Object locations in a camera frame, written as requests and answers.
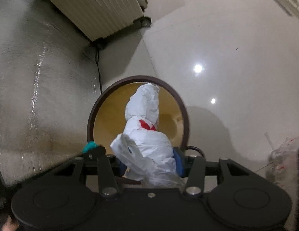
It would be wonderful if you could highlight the white red plastic bag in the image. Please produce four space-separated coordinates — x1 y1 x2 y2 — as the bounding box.
110 83 184 188

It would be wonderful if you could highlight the brown rimmed yellow trash bin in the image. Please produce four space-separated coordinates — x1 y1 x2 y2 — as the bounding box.
87 75 190 154

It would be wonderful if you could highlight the person's left hand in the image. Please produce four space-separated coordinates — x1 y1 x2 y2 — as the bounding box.
0 216 19 231

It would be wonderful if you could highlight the clear plastic bag on floor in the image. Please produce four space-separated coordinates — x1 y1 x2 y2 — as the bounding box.
266 136 299 190

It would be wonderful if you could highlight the cream ribbed suitcase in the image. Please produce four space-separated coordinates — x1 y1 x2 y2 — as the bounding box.
49 0 151 41

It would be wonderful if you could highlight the black power cable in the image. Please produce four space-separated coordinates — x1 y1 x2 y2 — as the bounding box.
95 49 104 95

